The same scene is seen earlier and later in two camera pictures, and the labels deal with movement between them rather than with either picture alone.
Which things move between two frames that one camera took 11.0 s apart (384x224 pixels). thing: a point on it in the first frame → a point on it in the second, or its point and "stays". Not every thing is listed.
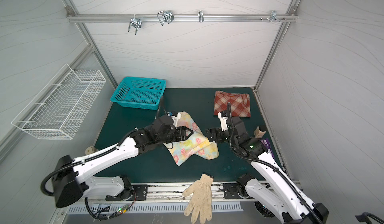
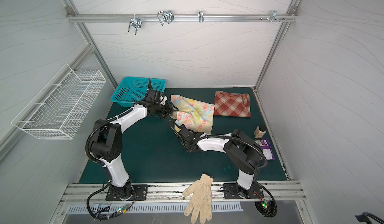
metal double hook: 167,15 stays
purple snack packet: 266,142 stays
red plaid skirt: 240,104 stays
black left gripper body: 179,135 → 163,110
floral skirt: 197,144 → 197,116
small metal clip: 201,17 stays
